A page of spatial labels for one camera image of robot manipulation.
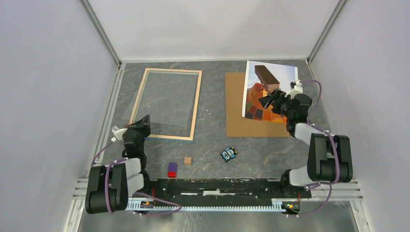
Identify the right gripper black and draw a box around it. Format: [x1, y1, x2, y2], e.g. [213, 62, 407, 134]
[258, 88, 294, 119]

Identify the wooden picture frame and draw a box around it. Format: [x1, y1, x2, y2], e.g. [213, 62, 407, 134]
[128, 68, 202, 141]

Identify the hot air balloon photo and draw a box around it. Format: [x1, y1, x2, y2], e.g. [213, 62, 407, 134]
[241, 60, 298, 124]

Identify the brown cardboard backing board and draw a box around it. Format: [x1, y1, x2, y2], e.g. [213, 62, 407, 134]
[225, 72, 290, 138]

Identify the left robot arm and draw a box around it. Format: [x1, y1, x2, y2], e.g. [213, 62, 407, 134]
[85, 115, 152, 214]

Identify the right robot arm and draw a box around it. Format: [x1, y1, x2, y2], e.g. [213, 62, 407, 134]
[259, 89, 353, 197]

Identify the purple red toy block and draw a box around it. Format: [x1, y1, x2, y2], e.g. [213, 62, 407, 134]
[167, 162, 177, 178]

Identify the small wooden cube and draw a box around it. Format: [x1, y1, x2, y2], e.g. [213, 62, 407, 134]
[184, 157, 192, 165]

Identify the blue owl toy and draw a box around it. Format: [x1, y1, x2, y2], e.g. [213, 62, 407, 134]
[220, 147, 238, 162]

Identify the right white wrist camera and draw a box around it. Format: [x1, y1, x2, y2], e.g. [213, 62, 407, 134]
[285, 80, 303, 100]

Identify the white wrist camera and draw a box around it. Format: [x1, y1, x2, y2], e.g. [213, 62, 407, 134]
[111, 126, 128, 143]
[285, 80, 303, 100]

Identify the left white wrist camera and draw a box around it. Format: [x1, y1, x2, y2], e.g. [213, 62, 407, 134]
[111, 126, 128, 143]

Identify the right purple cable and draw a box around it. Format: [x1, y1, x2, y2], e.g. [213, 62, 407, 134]
[285, 79, 340, 218]

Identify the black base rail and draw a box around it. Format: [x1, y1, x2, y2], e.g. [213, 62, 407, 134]
[126, 178, 312, 212]

